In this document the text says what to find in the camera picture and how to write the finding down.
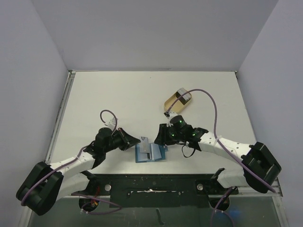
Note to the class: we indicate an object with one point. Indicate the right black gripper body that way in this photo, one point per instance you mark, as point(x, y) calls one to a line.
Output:
point(164, 135)

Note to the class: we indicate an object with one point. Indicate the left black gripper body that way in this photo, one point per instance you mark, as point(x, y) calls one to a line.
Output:
point(117, 140)

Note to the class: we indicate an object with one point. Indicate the white credit card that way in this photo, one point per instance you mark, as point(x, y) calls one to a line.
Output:
point(144, 145)

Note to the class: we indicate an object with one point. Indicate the blue card holder wallet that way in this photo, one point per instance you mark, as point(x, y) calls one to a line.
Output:
point(154, 153)

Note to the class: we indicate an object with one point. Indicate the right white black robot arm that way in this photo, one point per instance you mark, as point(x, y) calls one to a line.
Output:
point(259, 168)

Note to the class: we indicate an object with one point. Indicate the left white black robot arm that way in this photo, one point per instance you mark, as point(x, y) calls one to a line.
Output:
point(47, 183)

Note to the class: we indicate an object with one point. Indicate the stack of cards in tray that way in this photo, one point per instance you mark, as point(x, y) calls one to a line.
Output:
point(183, 94)

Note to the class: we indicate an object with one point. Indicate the tan oval wooden tray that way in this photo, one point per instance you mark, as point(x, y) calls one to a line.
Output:
point(180, 104)

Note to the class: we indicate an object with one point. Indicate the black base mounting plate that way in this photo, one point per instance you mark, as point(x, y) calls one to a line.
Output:
point(156, 190)

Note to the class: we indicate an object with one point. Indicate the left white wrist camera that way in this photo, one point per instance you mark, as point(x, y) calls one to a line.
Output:
point(111, 124)

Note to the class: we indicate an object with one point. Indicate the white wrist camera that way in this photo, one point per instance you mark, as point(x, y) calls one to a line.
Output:
point(111, 124)
point(170, 115)

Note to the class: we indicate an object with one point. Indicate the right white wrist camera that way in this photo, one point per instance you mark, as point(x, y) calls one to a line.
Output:
point(170, 115)

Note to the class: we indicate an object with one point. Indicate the left aluminium rail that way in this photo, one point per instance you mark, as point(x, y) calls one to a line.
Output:
point(60, 115)

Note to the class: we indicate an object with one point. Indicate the aluminium rail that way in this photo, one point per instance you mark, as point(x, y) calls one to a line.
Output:
point(277, 186)
point(60, 115)

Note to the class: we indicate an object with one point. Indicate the right aluminium rail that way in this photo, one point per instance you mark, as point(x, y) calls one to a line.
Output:
point(277, 186)

